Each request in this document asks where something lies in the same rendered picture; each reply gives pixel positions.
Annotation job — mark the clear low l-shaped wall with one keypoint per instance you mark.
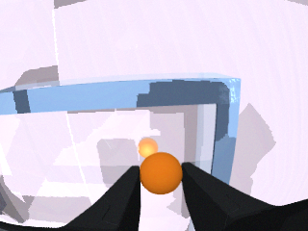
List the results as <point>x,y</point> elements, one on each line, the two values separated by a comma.
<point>205,120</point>

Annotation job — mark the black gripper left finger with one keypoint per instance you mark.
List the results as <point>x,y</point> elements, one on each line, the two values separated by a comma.
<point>119,209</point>

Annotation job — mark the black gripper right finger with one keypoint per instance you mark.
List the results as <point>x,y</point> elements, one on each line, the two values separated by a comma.
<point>215,206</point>

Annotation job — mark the light blue l-shaped wall top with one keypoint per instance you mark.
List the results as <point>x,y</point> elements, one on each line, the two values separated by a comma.
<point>168,92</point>

